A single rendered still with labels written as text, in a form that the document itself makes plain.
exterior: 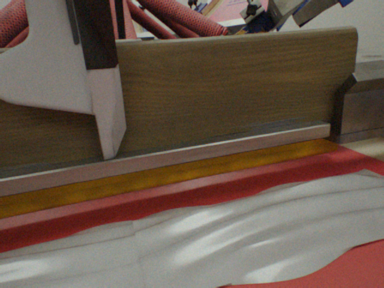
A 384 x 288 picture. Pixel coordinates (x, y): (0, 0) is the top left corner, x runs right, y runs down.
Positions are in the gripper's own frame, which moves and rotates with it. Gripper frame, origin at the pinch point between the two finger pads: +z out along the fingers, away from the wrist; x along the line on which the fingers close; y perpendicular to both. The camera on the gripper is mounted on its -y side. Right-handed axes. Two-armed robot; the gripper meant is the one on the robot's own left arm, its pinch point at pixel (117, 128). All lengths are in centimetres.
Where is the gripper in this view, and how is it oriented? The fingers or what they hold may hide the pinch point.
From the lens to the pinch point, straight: 19.6
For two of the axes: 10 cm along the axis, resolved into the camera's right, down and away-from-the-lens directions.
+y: -9.5, 1.6, -2.6
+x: 2.9, 2.7, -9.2
